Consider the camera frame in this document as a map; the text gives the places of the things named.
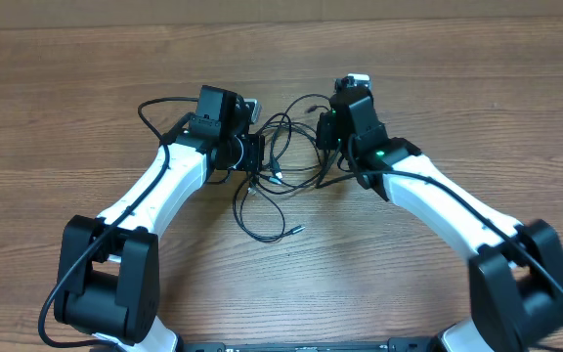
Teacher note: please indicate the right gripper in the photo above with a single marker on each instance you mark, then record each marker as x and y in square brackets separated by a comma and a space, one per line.
[328, 127]

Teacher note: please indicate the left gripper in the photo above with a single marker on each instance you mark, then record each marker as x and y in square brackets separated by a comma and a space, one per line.
[253, 160]

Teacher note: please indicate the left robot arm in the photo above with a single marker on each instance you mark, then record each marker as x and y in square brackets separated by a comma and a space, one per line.
[108, 278]

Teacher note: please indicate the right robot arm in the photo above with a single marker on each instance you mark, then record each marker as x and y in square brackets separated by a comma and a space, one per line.
[515, 270]

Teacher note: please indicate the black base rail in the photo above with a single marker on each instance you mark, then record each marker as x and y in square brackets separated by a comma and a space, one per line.
[393, 344]

